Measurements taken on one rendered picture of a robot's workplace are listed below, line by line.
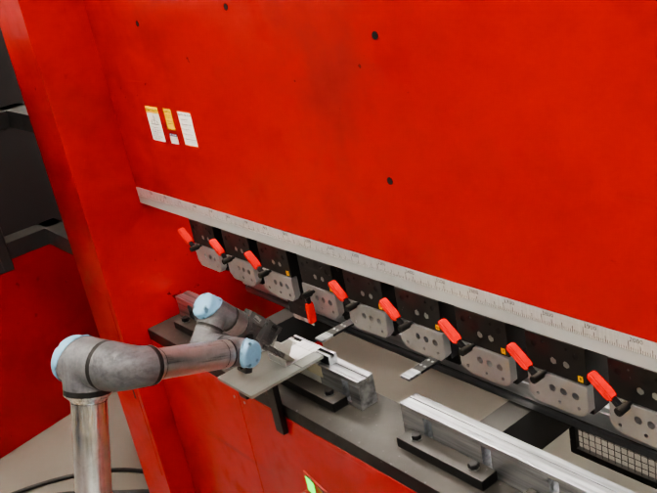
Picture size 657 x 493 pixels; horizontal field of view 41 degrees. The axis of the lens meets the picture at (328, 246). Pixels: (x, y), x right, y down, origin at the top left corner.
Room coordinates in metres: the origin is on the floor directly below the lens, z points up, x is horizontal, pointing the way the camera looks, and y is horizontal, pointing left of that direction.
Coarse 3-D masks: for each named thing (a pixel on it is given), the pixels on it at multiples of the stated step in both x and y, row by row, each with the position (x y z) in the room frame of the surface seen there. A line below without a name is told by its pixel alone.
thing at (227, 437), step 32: (192, 384) 2.77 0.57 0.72; (224, 384) 2.55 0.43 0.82; (192, 416) 2.83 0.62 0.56; (224, 416) 2.61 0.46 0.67; (256, 416) 2.41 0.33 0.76; (192, 448) 2.90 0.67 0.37; (224, 448) 2.66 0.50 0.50; (256, 448) 2.46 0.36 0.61; (288, 448) 2.29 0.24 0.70; (320, 448) 2.14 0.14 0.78; (224, 480) 2.73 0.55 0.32; (256, 480) 2.51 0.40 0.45; (288, 480) 2.33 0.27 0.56; (320, 480) 2.17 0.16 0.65; (352, 480) 2.03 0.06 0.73; (384, 480) 1.91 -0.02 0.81
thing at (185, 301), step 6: (180, 294) 3.01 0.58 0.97; (186, 294) 3.00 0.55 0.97; (192, 294) 2.99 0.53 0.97; (198, 294) 2.97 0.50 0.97; (180, 300) 2.98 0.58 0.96; (186, 300) 2.94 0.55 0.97; (192, 300) 2.93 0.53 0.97; (180, 306) 2.99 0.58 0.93; (186, 306) 2.95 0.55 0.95; (192, 306) 2.91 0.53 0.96; (180, 312) 3.00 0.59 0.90; (186, 312) 2.96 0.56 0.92; (192, 312) 2.94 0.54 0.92; (192, 318) 2.94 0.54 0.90
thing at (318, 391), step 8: (296, 376) 2.36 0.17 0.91; (304, 376) 2.35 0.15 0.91; (288, 384) 2.34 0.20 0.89; (296, 384) 2.31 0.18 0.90; (304, 384) 2.30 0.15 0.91; (312, 384) 2.29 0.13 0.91; (320, 384) 2.28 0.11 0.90; (304, 392) 2.28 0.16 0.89; (312, 392) 2.25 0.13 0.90; (320, 392) 2.24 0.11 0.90; (336, 392) 2.22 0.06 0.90; (312, 400) 2.25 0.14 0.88; (320, 400) 2.21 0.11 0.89; (328, 400) 2.19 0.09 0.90; (336, 400) 2.18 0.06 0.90; (344, 400) 2.19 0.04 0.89; (328, 408) 2.18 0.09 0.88; (336, 408) 2.17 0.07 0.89
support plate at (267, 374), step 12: (264, 360) 2.32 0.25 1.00; (300, 360) 2.28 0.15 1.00; (312, 360) 2.27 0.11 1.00; (228, 372) 2.30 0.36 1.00; (240, 372) 2.28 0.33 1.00; (252, 372) 2.27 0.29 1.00; (264, 372) 2.25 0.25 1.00; (276, 372) 2.24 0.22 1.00; (288, 372) 2.23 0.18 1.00; (228, 384) 2.23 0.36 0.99; (240, 384) 2.21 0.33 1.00; (252, 384) 2.20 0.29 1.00; (264, 384) 2.18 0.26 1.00; (276, 384) 2.18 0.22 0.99; (252, 396) 2.14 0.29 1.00
